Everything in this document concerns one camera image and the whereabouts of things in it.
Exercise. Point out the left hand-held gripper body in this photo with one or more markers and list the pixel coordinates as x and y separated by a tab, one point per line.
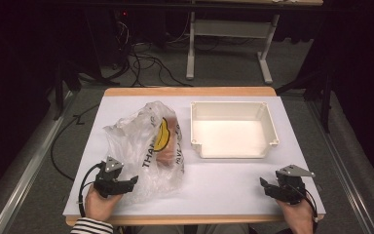
107	182

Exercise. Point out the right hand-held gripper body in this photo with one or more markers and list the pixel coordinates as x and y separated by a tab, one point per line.
292	190

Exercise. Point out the clear printed plastic bag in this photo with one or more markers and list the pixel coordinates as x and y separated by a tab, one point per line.
133	143

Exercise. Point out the white plastic bin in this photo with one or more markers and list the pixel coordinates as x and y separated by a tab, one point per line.
230	139

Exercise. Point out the person's left hand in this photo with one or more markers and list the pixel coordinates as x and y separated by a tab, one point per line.
99	206

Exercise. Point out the person's right hand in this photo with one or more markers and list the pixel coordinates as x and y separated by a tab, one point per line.
300	217

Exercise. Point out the white table sheet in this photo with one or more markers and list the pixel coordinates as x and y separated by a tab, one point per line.
220	185

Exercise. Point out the black metal stand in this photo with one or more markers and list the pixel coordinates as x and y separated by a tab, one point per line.
60	87
326	97

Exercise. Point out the dark computer tower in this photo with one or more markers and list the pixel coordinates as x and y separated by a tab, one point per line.
108	39

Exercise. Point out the metal floor rail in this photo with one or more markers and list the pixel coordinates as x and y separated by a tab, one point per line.
29	169
347	182

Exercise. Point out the white metal desk frame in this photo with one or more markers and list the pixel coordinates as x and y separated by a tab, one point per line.
232	28

